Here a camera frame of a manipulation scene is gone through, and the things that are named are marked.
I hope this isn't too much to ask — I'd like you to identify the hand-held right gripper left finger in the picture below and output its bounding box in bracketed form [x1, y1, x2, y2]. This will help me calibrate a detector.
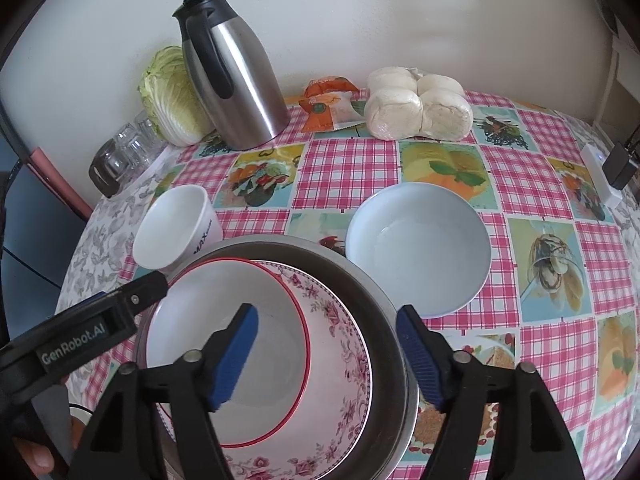
[67, 302, 261, 480]

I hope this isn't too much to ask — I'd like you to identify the stainless steel basin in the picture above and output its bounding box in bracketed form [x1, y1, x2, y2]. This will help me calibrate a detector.
[136, 234, 420, 480]

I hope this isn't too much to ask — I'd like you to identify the white power strip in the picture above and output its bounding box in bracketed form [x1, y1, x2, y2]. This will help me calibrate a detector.
[582, 144, 623, 209]

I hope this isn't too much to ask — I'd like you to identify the bag of steamed buns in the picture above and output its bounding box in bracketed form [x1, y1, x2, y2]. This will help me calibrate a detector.
[364, 66, 473, 142]

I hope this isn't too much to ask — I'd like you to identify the strawberry print bowl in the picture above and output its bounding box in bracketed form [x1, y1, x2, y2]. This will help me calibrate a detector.
[145, 257, 312, 448]

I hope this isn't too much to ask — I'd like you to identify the napa cabbage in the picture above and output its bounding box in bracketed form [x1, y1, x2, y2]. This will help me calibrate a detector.
[137, 45, 216, 147]

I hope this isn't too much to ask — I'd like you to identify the light blue bowl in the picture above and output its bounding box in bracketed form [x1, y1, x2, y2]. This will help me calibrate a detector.
[346, 182, 492, 318]

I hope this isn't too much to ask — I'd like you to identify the cluster of clear drinking glasses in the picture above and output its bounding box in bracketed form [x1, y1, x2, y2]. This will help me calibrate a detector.
[112, 110, 166, 181]

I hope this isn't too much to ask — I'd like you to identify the blue chair with pink edge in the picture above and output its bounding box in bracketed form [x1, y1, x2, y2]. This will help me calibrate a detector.
[0, 135, 96, 281]

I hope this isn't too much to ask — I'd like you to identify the stainless steel thermos jug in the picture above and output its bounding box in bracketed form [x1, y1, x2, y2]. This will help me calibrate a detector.
[172, 0, 291, 152]

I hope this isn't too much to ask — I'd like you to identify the black charger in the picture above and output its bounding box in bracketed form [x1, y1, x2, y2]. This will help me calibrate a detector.
[602, 141, 640, 191]

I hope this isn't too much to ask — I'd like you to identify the round floral plate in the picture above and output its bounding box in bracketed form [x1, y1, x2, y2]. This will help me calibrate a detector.
[155, 260, 373, 480]

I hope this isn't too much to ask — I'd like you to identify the person's left hand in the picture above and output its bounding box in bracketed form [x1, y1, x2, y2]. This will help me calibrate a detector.
[14, 412, 93, 473]

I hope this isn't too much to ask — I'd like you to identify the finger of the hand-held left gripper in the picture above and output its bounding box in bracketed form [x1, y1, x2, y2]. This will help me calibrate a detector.
[107, 271, 170, 321]

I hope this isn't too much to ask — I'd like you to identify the checked picture tablecloth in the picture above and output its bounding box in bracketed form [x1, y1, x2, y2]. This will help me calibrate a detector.
[95, 87, 640, 480]

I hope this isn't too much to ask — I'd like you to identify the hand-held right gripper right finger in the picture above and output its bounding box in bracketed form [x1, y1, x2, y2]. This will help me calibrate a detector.
[395, 304, 586, 480]

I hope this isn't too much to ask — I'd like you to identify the small white bowl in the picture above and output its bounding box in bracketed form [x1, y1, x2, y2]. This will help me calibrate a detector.
[132, 185, 224, 276]

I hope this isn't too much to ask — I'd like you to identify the orange snack packet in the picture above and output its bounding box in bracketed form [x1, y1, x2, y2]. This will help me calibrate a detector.
[300, 76, 371, 132]

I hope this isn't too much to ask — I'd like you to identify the dark brown glass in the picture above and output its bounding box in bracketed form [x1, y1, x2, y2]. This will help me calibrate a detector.
[89, 139, 131, 198]

